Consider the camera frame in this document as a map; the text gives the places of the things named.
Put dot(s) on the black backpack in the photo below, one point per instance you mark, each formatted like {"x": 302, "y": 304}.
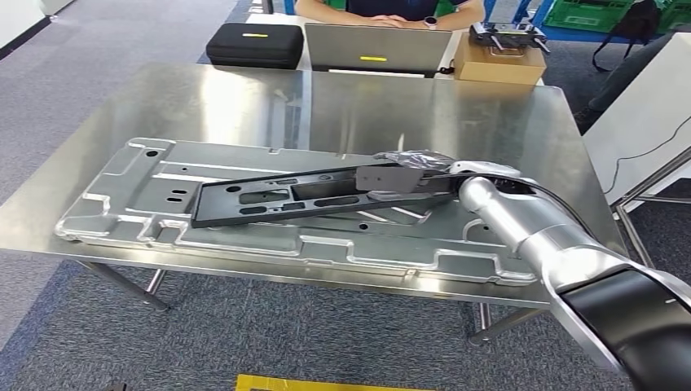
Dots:
{"x": 637, "y": 24}

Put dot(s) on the person's right forearm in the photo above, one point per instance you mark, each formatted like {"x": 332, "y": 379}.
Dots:
{"x": 329, "y": 12}

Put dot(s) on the person's left hand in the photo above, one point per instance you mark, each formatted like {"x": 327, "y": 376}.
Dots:
{"x": 407, "y": 22}

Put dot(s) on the black zip case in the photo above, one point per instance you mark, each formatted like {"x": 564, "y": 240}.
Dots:
{"x": 253, "y": 48}

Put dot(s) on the grey laptop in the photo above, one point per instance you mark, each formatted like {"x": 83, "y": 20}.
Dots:
{"x": 378, "y": 46}

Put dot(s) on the person's leg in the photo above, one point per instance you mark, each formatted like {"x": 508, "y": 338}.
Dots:
{"x": 621, "y": 81}

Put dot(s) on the pressed sheet metal panel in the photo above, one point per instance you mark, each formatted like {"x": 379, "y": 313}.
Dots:
{"x": 135, "y": 216}

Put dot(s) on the white cabinet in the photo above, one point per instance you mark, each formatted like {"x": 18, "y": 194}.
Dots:
{"x": 642, "y": 119}

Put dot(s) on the blue metal frame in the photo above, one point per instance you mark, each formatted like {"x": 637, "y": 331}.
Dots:
{"x": 526, "y": 11}

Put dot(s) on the person's left forearm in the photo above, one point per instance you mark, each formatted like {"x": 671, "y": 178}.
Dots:
{"x": 461, "y": 17}

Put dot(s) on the person's right hand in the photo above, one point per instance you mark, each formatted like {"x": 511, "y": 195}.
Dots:
{"x": 380, "y": 21}

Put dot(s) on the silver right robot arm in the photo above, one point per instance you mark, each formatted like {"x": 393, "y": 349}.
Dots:
{"x": 567, "y": 253}

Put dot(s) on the black plastic panel part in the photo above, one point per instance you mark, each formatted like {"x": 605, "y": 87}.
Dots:
{"x": 270, "y": 210}

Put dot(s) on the brown cardboard box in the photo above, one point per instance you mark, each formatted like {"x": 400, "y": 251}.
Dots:
{"x": 499, "y": 69}

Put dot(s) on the person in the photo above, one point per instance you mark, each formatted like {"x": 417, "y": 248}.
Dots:
{"x": 399, "y": 6}

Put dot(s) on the wristwatch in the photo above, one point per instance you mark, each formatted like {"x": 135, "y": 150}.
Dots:
{"x": 430, "y": 22}

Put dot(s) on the green plastic crate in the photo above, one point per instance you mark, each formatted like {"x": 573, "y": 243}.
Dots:
{"x": 588, "y": 15}
{"x": 675, "y": 12}

